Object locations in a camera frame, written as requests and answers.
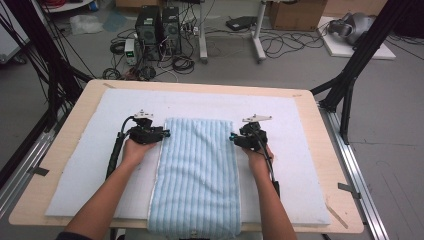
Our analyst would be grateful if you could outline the white round table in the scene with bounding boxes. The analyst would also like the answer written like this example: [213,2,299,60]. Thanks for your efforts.
[39,0,95,14]

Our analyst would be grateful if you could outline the grey helmet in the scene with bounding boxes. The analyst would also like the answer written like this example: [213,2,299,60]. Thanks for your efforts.
[327,12,376,46]

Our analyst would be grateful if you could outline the white floor board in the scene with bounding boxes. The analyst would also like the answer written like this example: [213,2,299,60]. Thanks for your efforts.
[316,15,397,61]

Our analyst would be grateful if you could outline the flat black device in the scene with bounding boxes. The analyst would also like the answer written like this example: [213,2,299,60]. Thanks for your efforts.
[225,15,258,32]

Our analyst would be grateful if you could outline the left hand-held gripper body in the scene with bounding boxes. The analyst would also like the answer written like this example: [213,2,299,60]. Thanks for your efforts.
[127,108,164,146]

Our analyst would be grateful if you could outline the slim black computer tower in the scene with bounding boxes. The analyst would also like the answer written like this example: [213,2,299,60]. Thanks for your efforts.
[161,6,183,56]

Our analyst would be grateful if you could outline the black tape piece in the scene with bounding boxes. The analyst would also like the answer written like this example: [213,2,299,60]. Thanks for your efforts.
[337,182,362,200]
[27,165,50,177]

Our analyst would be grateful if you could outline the aluminium rail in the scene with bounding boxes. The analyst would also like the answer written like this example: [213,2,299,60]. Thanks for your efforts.
[317,104,390,240]
[0,128,56,218]

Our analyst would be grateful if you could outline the coiled black cable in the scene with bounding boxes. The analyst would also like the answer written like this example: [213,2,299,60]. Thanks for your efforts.
[171,54,196,76]

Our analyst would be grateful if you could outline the white desk leg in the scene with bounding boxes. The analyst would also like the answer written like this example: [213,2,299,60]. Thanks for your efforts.
[197,0,210,65]
[251,0,268,64]

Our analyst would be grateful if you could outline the white grid mat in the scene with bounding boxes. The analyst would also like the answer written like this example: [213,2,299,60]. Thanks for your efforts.
[44,87,332,225]

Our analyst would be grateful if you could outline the black metal frame stand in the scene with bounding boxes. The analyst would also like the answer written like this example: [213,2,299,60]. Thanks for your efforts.
[0,0,95,188]
[309,0,415,146]

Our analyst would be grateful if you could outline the thin wooden stick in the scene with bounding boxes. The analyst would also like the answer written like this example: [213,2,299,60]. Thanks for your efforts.
[324,202,350,230]

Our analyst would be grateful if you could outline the clear plastic bag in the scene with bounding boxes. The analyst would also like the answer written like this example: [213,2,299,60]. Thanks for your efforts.
[68,13,105,36]

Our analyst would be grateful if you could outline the white power supply unit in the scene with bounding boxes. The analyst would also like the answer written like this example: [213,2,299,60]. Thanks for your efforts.
[123,38,138,66]

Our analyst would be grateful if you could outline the person's right hand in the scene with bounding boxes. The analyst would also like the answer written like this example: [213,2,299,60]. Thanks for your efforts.
[241,145,275,178]

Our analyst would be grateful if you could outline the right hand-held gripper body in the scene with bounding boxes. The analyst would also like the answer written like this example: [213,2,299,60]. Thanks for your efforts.
[233,113,273,153]

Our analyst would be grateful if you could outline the person's left hand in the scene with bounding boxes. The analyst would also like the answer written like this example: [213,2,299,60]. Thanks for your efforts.
[121,139,158,167]

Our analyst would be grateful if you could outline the light blue striped towel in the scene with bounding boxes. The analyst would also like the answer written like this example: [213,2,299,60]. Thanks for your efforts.
[147,117,243,240]

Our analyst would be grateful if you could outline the large black computer tower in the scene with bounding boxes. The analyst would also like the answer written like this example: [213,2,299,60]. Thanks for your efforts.
[134,5,163,62]

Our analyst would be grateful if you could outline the brown cardboard box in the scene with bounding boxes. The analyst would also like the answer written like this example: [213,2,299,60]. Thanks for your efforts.
[268,0,328,32]

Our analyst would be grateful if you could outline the loose black floor cables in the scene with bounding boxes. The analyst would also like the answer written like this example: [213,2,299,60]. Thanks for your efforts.
[259,27,330,60]

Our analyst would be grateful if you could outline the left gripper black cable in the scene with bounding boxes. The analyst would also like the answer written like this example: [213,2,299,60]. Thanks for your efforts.
[105,115,137,181]

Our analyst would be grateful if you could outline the white cabinet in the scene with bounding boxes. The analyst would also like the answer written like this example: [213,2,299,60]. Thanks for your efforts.
[0,5,31,65]

